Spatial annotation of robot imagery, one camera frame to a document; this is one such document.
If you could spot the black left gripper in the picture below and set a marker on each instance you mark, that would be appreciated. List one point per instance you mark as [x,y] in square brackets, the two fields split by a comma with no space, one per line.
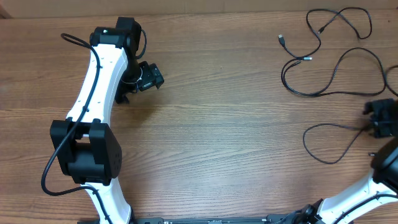
[154,76]

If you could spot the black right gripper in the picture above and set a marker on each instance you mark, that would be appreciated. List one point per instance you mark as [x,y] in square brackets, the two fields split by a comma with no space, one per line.
[377,117]

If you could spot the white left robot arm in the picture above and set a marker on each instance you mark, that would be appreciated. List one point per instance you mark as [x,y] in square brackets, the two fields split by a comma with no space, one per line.
[87,155]

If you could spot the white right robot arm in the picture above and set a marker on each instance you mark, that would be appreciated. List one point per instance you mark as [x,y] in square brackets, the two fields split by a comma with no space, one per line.
[377,188]

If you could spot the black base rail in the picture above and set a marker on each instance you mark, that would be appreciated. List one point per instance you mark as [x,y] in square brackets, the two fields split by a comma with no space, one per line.
[217,220]

